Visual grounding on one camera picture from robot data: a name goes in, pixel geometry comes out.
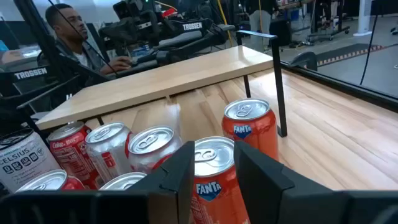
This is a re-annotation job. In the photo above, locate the silver Diet Coke can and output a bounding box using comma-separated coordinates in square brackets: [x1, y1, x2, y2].
[85, 121, 133, 184]
[127, 125, 183, 175]

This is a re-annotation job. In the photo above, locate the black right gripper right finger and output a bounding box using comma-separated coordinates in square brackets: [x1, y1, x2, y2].
[234, 140, 340, 224]

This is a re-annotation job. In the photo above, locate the black hanging cable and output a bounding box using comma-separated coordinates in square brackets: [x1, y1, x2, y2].
[359, 12, 379, 86]

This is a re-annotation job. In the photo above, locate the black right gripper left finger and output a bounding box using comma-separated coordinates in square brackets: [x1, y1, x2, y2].
[127, 141, 195, 224]

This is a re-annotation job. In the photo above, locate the wooden shelf black metal frame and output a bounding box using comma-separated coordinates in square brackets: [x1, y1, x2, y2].
[35, 30, 289, 138]

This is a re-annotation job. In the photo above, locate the yellow cable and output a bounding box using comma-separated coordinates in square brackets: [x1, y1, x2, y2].
[216, 0, 234, 47]

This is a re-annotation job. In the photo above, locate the white Celsius energy can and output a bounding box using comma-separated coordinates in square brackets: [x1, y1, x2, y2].
[0, 128, 62, 194]

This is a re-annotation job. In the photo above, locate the Star Wars Coca-Cola can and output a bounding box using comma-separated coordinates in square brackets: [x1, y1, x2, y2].
[47, 121, 100, 190]

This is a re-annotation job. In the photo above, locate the red Coca-Cola can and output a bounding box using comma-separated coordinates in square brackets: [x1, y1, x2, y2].
[15, 169, 85, 192]
[99, 172, 147, 191]

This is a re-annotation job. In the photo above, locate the black hazard-striped floor mat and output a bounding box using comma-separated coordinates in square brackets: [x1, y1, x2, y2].
[316, 43, 386, 68]

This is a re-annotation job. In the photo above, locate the orange Fanta can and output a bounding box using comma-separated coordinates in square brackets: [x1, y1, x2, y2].
[190, 136, 251, 224]
[221, 98, 279, 161]

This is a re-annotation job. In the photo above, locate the white pillar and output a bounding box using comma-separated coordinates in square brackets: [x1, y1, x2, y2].
[353, 0, 382, 37]

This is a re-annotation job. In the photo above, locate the light wooden desk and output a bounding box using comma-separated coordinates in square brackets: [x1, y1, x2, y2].
[0, 45, 43, 66]

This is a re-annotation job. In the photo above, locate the person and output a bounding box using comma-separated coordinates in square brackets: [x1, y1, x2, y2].
[247, 0, 280, 52]
[37, 2, 134, 78]

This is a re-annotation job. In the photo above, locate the black rolling stand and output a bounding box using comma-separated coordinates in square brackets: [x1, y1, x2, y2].
[306, 0, 351, 43]

